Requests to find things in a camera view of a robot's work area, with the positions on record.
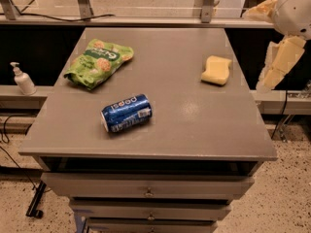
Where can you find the green snack bag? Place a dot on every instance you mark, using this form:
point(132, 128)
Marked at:
point(97, 63)

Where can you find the middle grey drawer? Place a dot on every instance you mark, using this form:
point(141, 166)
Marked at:
point(150, 209)

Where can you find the black metal foot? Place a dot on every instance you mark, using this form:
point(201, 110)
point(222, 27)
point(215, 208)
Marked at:
point(33, 210)

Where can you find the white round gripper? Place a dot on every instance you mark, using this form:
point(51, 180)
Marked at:
point(293, 15)

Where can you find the grey drawer cabinet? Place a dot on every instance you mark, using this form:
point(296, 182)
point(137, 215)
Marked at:
point(154, 149)

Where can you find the top grey drawer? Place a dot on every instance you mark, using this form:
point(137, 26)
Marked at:
point(147, 186)

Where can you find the yellow sponge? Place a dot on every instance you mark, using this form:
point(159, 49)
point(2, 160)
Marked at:
point(216, 70)

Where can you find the blue pepsi can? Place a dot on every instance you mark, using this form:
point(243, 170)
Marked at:
point(126, 113)

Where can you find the bottom grey drawer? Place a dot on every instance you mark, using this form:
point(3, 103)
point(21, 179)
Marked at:
point(144, 226)

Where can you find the white pump bottle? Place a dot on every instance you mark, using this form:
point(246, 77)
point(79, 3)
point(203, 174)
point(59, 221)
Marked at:
point(23, 80)

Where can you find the grey drawer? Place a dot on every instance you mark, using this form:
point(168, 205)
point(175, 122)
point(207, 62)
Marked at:
point(150, 209)
point(147, 186)
point(144, 226)

